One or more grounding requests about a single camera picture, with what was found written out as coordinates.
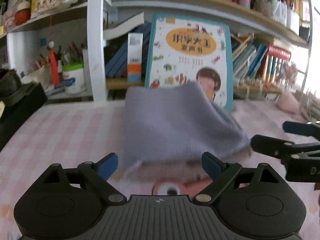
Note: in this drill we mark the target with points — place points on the set of dark blue books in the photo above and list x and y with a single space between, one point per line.
117 62

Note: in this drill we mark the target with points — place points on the bunch of pens and pencils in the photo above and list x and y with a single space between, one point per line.
71 55

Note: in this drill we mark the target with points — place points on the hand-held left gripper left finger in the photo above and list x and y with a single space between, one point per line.
107 167

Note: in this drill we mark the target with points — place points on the black box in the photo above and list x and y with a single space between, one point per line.
22 110

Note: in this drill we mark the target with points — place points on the pink checked cartoon tablecloth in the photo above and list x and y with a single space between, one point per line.
62 135

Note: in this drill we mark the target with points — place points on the black leather shoe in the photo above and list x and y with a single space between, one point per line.
8 87

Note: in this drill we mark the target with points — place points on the pink artificial flower bunch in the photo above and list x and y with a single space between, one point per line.
291 72

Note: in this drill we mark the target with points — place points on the red tassel ornament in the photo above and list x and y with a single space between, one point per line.
54 67

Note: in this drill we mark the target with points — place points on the red round doll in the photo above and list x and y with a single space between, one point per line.
22 15

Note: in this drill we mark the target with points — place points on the white and orange carton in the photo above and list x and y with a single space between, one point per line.
135 65

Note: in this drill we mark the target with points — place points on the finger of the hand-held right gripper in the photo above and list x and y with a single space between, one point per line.
297 128
270 145

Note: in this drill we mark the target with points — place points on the row of leaning children's books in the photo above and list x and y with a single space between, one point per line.
250 60

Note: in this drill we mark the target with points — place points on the thick red book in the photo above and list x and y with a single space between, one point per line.
278 52

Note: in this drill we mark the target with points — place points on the white pen holder tub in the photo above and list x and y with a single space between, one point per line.
73 80

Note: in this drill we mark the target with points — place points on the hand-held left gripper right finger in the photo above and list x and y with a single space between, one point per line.
212 165

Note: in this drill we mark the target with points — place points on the white and wooden bookshelf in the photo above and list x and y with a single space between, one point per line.
96 55

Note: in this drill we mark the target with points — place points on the white patterned containers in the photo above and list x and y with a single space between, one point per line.
285 15

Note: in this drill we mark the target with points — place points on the pink and purple sweater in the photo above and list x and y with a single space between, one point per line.
175 130

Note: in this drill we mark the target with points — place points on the pink plush toy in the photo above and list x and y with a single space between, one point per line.
288 102

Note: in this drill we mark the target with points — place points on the white pencil pouch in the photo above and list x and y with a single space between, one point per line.
37 77

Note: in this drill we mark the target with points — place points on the teal children's picture book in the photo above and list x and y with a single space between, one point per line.
185 55

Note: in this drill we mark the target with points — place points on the thick dark-cover book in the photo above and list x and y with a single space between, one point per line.
122 30

